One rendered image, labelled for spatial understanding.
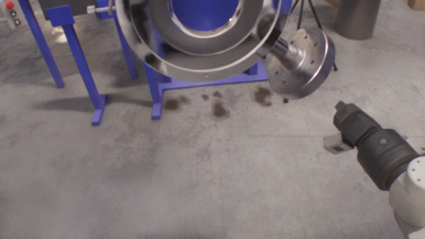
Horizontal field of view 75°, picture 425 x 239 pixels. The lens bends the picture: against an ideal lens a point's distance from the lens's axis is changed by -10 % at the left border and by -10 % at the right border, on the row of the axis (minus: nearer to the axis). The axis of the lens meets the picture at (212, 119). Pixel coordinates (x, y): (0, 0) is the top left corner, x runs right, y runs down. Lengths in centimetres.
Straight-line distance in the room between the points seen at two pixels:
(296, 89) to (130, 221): 112
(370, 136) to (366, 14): 239
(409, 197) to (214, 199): 119
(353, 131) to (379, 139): 5
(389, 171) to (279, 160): 124
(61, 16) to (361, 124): 163
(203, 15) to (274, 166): 113
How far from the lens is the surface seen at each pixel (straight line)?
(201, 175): 167
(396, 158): 53
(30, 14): 242
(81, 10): 182
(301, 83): 76
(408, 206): 52
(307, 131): 192
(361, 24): 293
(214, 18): 218
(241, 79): 225
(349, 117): 59
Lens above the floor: 133
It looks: 43 degrees down
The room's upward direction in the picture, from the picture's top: 6 degrees counter-clockwise
